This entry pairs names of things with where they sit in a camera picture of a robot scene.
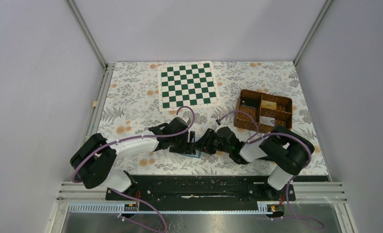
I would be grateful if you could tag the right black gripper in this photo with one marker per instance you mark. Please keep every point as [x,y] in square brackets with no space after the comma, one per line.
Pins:
[203,143]

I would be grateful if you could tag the blue card holder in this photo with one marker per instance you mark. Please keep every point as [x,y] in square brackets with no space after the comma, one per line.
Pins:
[197,153]

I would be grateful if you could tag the black card in basket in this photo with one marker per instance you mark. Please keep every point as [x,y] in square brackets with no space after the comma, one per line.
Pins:
[250,103]

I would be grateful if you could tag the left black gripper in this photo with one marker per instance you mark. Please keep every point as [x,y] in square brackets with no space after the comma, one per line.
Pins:
[187,147]

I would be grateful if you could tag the gold card in basket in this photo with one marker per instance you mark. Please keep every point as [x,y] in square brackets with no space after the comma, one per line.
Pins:
[268,104]

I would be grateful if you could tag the white card in basket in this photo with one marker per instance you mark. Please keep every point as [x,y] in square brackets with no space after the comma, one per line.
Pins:
[266,120]

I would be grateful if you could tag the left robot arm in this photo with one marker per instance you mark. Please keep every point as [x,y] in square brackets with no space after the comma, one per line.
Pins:
[93,163]

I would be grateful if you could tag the green white chessboard mat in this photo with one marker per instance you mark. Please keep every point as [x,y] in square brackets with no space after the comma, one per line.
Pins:
[190,84]

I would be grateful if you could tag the brown wicker basket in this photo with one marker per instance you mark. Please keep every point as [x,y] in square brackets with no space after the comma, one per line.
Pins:
[249,118]

